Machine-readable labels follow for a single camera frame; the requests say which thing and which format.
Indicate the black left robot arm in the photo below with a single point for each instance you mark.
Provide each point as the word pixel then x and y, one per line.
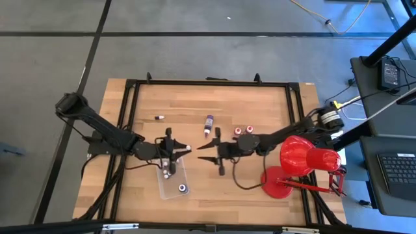
pixel 104 127

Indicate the clear plastic container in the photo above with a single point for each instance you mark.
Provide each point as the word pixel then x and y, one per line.
pixel 172 191

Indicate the blue food coloring bottle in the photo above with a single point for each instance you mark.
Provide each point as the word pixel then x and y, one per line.
pixel 182 188

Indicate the black flat device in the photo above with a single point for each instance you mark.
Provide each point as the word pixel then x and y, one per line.
pixel 408 99

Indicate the red food coloring bottle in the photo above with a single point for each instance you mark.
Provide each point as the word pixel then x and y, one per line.
pixel 249 129
pixel 238 131

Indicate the black aluminium table frame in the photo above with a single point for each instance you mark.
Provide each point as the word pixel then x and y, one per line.
pixel 211 83

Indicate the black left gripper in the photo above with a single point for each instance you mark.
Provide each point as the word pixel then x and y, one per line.
pixel 151 151

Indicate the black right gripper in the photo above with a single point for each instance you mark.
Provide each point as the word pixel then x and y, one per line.
pixel 240 146

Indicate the red desk lamp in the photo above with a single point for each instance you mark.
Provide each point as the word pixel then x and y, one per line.
pixel 299 156

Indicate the black power adapter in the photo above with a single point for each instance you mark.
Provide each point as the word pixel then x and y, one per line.
pixel 389 74

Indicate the silver frame bracket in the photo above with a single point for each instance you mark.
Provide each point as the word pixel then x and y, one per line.
pixel 120 226
pixel 300 230

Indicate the dark grey side desk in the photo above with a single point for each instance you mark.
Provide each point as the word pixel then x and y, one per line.
pixel 369 87
pixel 370 182

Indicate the black laptop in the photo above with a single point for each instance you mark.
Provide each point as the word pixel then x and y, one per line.
pixel 399 172

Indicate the violet food coloring bottle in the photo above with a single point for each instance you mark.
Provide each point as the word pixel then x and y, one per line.
pixel 208 123

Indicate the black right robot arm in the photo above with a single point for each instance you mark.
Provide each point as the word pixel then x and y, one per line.
pixel 286 131

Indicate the black pole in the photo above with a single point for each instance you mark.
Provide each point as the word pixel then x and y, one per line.
pixel 390 42

